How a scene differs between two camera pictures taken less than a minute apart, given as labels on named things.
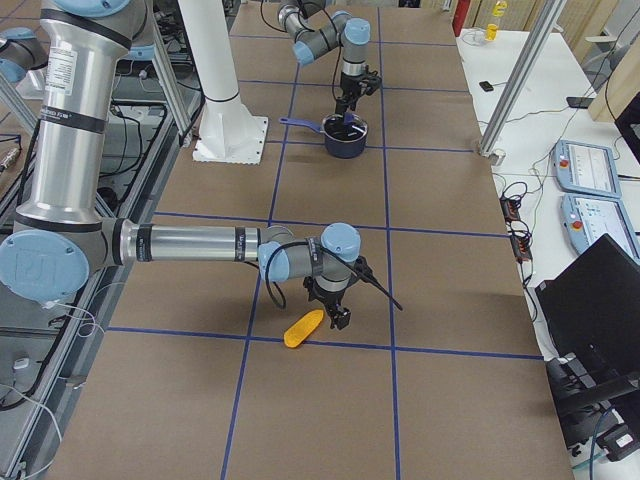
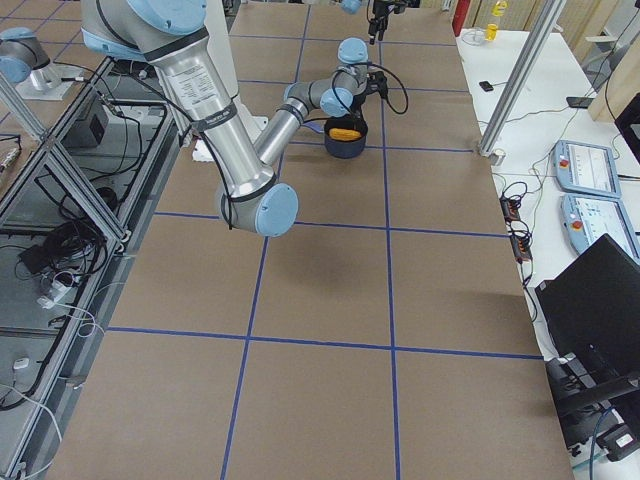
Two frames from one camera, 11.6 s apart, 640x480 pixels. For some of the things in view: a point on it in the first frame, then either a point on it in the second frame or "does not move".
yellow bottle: x=491 y=32 does not move
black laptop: x=592 y=304 does not move
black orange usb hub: x=521 y=243 does not move
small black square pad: x=486 y=86 does not move
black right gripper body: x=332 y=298 -> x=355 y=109
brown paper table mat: x=215 y=371 does not move
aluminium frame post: x=523 y=74 does not move
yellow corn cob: x=301 y=329 -> x=344 y=134
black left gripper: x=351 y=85 -> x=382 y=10
